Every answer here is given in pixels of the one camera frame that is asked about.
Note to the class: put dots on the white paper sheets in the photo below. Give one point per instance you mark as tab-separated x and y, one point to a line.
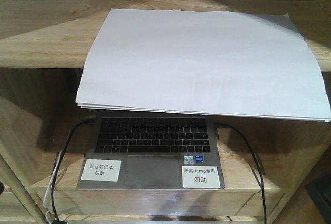
216	63

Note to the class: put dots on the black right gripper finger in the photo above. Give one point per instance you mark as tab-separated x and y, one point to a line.
319	192

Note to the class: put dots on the silver laptop black screen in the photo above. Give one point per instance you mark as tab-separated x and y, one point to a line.
171	152

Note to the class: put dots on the light wooden shelf unit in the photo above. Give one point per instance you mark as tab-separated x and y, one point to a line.
41	41

